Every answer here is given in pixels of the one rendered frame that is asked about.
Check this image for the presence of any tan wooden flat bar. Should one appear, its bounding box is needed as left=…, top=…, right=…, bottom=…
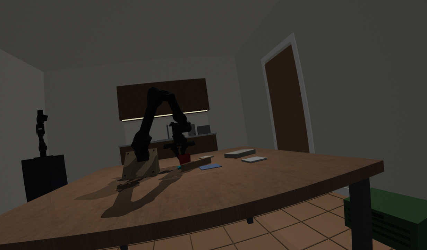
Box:
left=181, top=157, right=211, bottom=172

